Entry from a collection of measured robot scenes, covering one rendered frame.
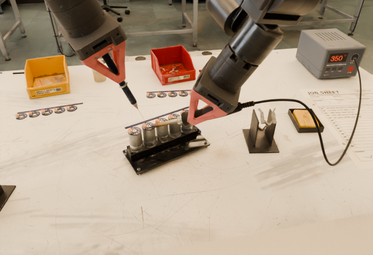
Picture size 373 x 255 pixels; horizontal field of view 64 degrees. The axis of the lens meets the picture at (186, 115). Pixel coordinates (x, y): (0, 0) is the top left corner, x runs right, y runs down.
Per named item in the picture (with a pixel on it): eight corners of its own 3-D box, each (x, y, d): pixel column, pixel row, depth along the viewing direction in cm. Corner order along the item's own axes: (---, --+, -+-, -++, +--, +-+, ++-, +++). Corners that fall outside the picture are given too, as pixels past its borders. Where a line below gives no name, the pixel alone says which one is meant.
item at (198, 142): (191, 129, 65) (191, 125, 65) (210, 147, 60) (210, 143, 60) (122, 154, 59) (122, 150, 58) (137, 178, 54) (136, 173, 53)
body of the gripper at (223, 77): (192, 92, 43) (221, 53, 39) (206, 62, 51) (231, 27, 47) (229, 116, 44) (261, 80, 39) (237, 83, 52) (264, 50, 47)
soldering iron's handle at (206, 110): (185, 128, 52) (256, 113, 47) (179, 117, 51) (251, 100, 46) (188, 120, 54) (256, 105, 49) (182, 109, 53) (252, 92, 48)
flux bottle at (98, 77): (109, 78, 85) (103, 45, 79) (101, 83, 82) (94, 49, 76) (99, 76, 86) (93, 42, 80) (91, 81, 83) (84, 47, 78)
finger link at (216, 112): (170, 120, 49) (198, 80, 44) (181, 98, 55) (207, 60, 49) (204, 141, 50) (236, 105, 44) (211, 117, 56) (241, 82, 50)
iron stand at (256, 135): (244, 157, 63) (255, 146, 54) (241, 119, 66) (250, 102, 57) (272, 157, 63) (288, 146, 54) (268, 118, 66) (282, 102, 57)
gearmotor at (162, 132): (171, 143, 60) (170, 122, 57) (160, 147, 59) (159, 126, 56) (165, 136, 61) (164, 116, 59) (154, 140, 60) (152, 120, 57)
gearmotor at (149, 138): (158, 147, 59) (157, 127, 56) (147, 152, 58) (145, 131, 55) (153, 141, 60) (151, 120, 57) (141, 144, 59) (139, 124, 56)
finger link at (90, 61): (127, 57, 50) (100, 8, 44) (146, 75, 45) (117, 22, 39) (93, 79, 49) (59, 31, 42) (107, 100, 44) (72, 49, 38)
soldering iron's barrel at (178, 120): (154, 131, 55) (184, 125, 52) (150, 125, 55) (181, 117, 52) (156, 127, 56) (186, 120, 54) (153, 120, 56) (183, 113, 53)
